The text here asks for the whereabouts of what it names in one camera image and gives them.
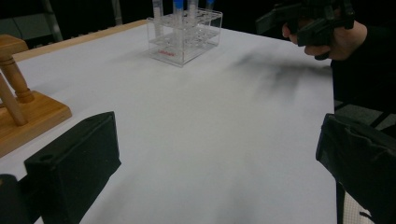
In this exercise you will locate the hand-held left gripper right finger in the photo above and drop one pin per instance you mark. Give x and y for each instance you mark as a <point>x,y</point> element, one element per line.
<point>364,165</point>

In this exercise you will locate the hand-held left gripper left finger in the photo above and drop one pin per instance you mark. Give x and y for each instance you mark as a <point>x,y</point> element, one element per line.
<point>74,168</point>

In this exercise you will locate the wooden test tube rack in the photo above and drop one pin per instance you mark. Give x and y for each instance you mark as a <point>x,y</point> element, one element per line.
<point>40,115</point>

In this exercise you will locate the blue-capped test tube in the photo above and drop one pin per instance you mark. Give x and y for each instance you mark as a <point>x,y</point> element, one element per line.
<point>209,2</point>
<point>178,3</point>

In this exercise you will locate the clear plastic test tube rack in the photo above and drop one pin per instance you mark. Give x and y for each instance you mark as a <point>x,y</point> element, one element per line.
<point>202,43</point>

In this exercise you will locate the white table mat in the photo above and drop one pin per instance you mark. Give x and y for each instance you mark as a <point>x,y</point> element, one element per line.
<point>186,124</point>

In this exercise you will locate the grey metal stand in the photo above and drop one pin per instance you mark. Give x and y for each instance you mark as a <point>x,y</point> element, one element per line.
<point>53,25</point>

